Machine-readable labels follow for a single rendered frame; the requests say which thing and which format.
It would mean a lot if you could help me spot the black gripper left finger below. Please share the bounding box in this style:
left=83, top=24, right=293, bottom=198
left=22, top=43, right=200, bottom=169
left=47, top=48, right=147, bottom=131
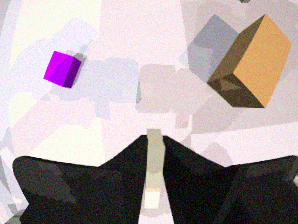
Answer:
left=12, top=135, right=148, bottom=224

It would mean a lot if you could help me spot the purple block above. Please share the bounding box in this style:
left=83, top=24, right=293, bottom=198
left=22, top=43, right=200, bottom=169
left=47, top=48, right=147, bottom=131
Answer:
left=44, top=51, right=81, bottom=89

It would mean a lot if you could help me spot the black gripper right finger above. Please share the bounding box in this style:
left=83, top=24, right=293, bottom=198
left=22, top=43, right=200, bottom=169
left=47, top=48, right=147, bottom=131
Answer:
left=162, top=135, right=298, bottom=224

